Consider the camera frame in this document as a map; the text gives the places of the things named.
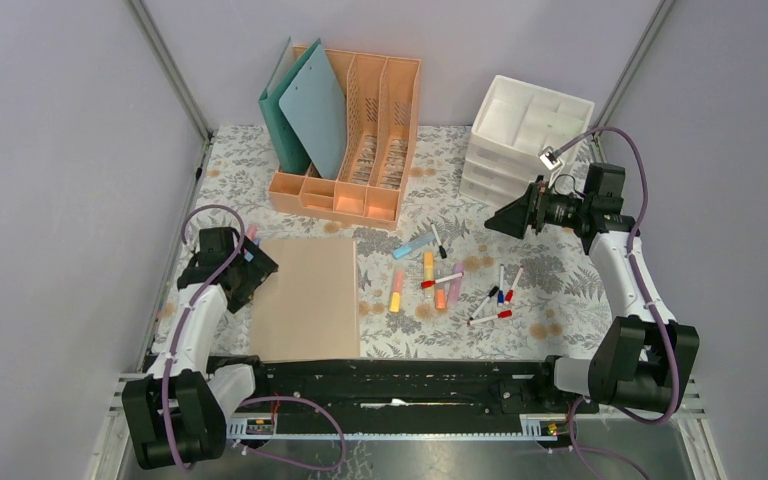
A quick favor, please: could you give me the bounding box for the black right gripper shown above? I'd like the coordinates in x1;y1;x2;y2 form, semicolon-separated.
484;176;590;240

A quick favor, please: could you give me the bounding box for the tan kraft folder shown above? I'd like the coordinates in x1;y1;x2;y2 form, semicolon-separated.
249;237;360;362

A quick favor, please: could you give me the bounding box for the white plastic drawer unit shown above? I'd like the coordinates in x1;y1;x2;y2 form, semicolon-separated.
459;75;595;208

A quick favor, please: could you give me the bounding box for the green folder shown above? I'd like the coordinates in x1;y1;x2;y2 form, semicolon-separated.
258;37;321;175

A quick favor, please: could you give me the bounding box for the light blue folder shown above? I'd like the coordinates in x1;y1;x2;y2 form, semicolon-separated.
279;42;348;180

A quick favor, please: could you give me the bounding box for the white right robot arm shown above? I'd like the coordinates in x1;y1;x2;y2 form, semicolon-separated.
484;164;700;417

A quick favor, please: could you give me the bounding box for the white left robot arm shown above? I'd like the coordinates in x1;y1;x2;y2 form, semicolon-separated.
122;227;278;470

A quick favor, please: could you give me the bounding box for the black cap marker right group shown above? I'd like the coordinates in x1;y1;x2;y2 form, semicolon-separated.
468;286;499;321

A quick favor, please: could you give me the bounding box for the red cap marker upper right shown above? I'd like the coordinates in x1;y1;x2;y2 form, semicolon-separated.
504;265;524;305

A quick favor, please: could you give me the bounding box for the blue cap marker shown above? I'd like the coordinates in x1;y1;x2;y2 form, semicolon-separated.
496;264;505;306

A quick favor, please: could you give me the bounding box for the black cap whiteboard marker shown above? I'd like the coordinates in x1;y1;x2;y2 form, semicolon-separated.
430;224;448;259

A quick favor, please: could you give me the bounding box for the floral table cloth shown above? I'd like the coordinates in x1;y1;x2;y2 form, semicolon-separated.
188;125;612;360

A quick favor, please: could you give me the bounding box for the red cap marker lowest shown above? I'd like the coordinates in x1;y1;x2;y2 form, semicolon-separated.
467;310;513;326

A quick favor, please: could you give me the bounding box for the red cap marker on highlighters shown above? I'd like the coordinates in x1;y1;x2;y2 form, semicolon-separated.
420;272;464;289

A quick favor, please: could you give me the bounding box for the orange plastic file organizer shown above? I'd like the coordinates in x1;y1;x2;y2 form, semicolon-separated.
268;49;421;230

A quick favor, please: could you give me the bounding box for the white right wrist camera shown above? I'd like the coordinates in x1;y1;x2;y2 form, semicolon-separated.
539;146;563;171

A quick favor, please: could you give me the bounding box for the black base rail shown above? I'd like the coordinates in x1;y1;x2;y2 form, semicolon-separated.
207;356;576;438

